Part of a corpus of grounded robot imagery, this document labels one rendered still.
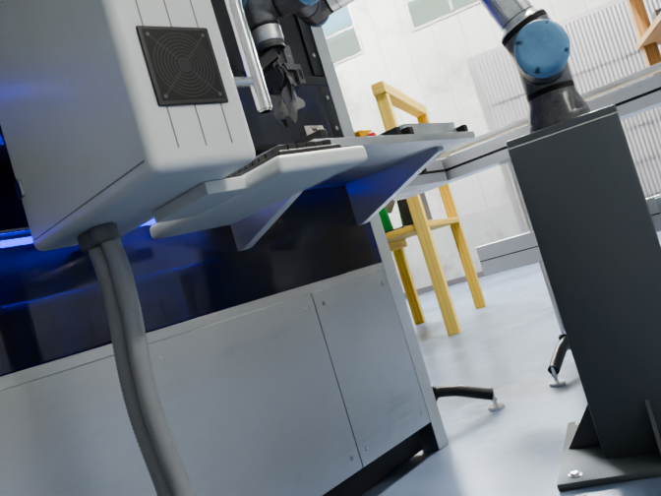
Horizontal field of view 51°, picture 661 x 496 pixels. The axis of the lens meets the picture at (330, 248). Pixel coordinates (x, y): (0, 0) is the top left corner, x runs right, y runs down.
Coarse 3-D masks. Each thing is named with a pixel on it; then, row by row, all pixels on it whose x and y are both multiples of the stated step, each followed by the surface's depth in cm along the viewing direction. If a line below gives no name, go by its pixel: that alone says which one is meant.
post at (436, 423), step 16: (320, 32) 221; (320, 48) 219; (336, 80) 221; (336, 96) 219; (336, 112) 217; (352, 128) 221; (384, 240) 218; (384, 256) 216; (400, 288) 218; (400, 304) 216; (400, 320) 214; (416, 352) 216; (416, 368) 214; (432, 400) 216; (432, 416) 214; (432, 432) 213; (432, 448) 214
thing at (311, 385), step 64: (192, 320) 156; (256, 320) 170; (320, 320) 187; (384, 320) 208; (0, 384) 122; (64, 384) 131; (192, 384) 152; (256, 384) 165; (320, 384) 181; (384, 384) 200; (0, 448) 119; (64, 448) 128; (128, 448) 137; (192, 448) 148; (256, 448) 160; (320, 448) 175; (384, 448) 193
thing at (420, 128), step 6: (402, 126) 172; (414, 126) 176; (420, 126) 178; (426, 126) 180; (432, 126) 182; (438, 126) 185; (444, 126) 187; (450, 126) 189; (414, 132) 175; (420, 132) 177; (426, 132) 179; (432, 132) 181; (438, 132) 184; (444, 132) 186
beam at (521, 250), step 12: (648, 204) 237; (660, 216) 235; (660, 228) 236; (504, 240) 272; (516, 240) 269; (528, 240) 266; (480, 252) 280; (492, 252) 276; (504, 252) 273; (516, 252) 270; (528, 252) 267; (492, 264) 277; (504, 264) 274; (516, 264) 271; (528, 264) 268
